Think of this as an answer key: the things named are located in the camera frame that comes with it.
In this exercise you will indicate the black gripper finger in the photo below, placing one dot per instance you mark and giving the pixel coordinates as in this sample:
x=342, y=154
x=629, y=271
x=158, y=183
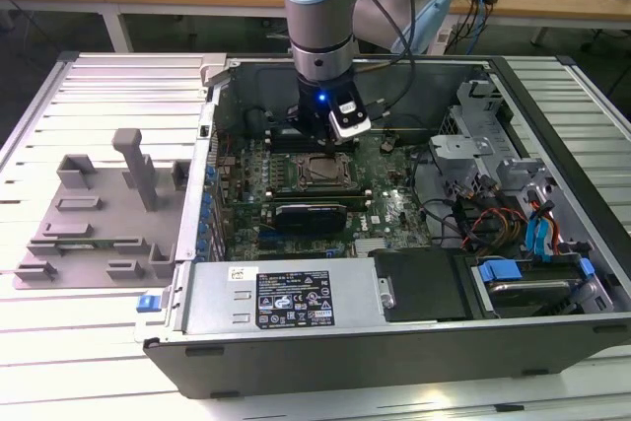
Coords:
x=310, y=125

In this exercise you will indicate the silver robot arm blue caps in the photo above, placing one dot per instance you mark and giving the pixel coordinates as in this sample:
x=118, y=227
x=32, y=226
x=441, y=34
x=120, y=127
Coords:
x=320, y=26

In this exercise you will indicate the CPU socket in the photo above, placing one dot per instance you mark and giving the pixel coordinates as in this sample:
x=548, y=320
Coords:
x=325, y=185

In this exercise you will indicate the round coin battery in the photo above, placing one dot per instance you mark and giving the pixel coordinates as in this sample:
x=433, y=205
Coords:
x=388, y=145

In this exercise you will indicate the black graphics card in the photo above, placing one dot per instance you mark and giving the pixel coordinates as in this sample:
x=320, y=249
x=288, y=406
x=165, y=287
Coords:
x=310, y=218

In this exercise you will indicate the green motherboard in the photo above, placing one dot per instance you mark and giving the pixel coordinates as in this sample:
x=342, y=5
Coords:
x=394, y=184

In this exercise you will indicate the silver finned heatsink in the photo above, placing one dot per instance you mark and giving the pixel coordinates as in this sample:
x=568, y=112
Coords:
x=372, y=244

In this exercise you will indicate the silver metal drive cage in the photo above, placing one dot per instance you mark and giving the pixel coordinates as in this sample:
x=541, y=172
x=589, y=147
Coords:
x=461, y=146

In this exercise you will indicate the black power supply label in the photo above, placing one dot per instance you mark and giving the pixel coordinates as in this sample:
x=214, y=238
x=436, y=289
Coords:
x=296, y=300

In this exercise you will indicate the black plastic shroud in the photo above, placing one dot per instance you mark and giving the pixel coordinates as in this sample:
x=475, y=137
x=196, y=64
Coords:
x=419, y=288

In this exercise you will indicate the grey power supply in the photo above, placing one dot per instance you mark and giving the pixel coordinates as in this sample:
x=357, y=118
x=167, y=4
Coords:
x=217, y=302

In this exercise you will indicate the grey parts rack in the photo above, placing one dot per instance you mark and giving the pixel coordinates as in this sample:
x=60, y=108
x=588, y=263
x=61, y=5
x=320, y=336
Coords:
x=98, y=224

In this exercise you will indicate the black open PC case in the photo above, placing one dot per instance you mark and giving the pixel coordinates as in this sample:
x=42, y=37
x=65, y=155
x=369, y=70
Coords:
x=345, y=362

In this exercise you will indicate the blue plastic case latch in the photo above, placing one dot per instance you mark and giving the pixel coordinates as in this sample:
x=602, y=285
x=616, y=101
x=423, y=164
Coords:
x=148, y=303

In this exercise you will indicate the green RAM stick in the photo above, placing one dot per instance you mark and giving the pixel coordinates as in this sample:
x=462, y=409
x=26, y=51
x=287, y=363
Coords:
x=84, y=245

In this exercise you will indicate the hard disk blue carrier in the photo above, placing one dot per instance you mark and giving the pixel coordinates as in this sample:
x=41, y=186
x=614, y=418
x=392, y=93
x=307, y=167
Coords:
x=532, y=293

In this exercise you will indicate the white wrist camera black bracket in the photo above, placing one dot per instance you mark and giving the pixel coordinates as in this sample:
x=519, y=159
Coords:
x=352, y=127

